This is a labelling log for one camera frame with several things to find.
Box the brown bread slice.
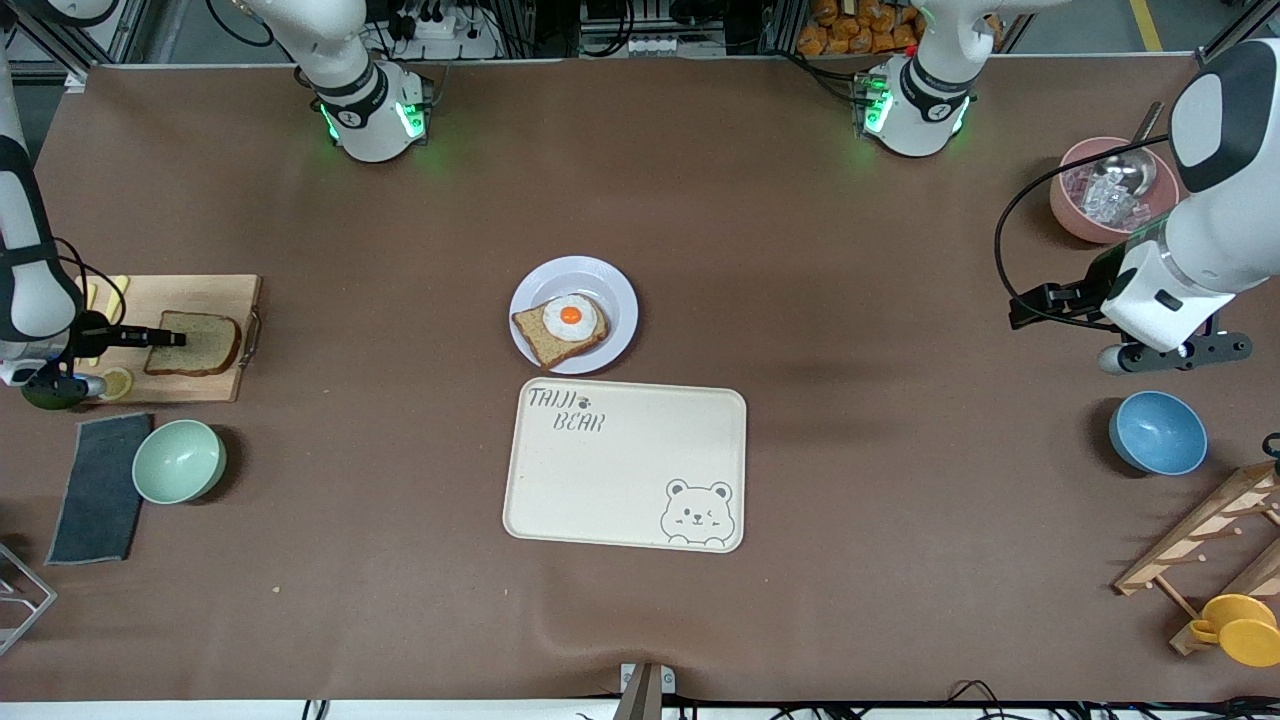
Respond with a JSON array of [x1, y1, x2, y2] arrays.
[[511, 294, 610, 369], [144, 311, 242, 378]]

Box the fried egg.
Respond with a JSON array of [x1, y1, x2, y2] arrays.
[[543, 295, 599, 343]]

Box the white round plate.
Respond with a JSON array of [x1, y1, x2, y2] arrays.
[[509, 256, 639, 375]]

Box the yellow plastic knife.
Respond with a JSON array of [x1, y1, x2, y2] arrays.
[[88, 275, 131, 367]]

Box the wooden cutting board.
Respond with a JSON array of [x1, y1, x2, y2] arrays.
[[75, 274, 264, 405]]

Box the pink bowl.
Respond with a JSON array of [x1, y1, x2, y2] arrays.
[[1049, 137, 1186, 245]]

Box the clear plastic ice cubes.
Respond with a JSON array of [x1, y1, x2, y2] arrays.
[[1062, 165, 1151, 226]]

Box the mint green bowl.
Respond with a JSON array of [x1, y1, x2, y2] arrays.
[[132, 419, 228, 506]]

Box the metal scoop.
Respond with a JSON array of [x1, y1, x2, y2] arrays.
[[1095, 101, 1167, 197]]

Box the blue bowl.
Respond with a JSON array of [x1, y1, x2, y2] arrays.
[[1108, 390, 1209, 477]]

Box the dark grey cloth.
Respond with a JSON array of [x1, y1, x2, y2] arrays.
[[45, 412, 155, 567]]

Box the wooden cup rack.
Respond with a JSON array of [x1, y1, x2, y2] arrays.
[[1114, 460, 1280, 658]]

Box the orange snack packets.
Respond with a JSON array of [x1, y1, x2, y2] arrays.
[[797, 0, 926, 56]]

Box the yellow cup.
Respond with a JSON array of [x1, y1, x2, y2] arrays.
[[1189, 594, 1280, 668]]

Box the white power strip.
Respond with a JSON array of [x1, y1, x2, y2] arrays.
[[385, 5, 499, 61], [580, 30, 728, 59]]

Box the cream tray with bear print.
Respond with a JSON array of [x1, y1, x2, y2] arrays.
[[502, 377, 748, 554]]

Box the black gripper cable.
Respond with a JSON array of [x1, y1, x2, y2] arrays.
[[994, 133, 1171, 331]]

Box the metal wire rack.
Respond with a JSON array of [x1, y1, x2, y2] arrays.
[[0, 543, 58, 658]]

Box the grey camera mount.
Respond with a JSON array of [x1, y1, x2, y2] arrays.
[[612, 662, 677, 720]]

